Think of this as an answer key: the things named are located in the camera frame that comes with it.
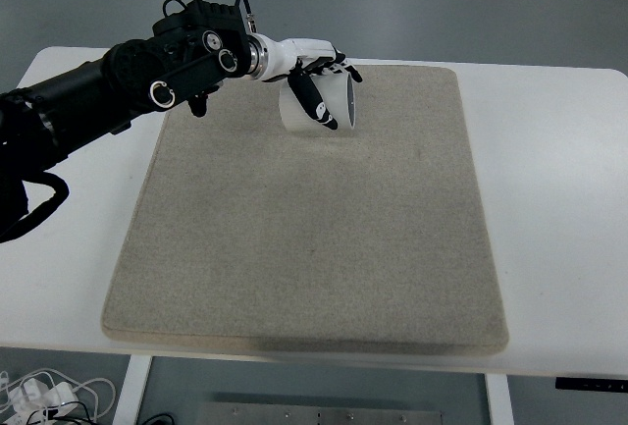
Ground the grey metal base plate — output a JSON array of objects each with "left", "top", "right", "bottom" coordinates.
[{"left": 195, "top": 402, "right": 443, "bottom": 425}]

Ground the black table control panel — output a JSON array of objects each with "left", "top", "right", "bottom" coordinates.
[{"left": 554, "top": 377, "right": 627, "bottom": 394}]

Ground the black floor cable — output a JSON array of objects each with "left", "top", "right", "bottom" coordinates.
[{"left": 136, "top": 411, "right": 176, "bottom": 425}]

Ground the white table leg left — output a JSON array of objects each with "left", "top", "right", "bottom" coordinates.
[{"left": 112, "top": 354, "right": 152, "bottom": 425}]

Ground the white ribbed cup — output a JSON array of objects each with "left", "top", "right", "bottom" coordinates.
[{"left": 279, "top": 72, "right": 356, "bottom": 136}]

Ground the grey felt mat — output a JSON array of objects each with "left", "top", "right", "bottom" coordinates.
[{"left": 101, "top": 65, "right": 509, "bottom": 355}]

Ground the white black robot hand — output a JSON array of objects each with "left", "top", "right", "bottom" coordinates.
[{"left": 254, "top": 36, "right": 364, "bottom": 132}]

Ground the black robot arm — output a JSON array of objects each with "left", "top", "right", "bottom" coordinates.
[{"left": 1, "top": 0, "right": 251, "bottom": 242}]

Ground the white table leg right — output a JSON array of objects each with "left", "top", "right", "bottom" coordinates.
[{"left": 485, "top": 374, "right": 514, "bottom": 425}]

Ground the white power strip with cables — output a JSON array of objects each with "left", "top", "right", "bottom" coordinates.
[{"left": 0, "top": 368, "right": 117, "bottom": 425}]

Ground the white table leg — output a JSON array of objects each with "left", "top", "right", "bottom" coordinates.
[
  {"left": 485, "top": 374, "right": 514, "bottom": 425},
  {"left": 112, "top": 354, "right": 152, "bottom": 425}
]

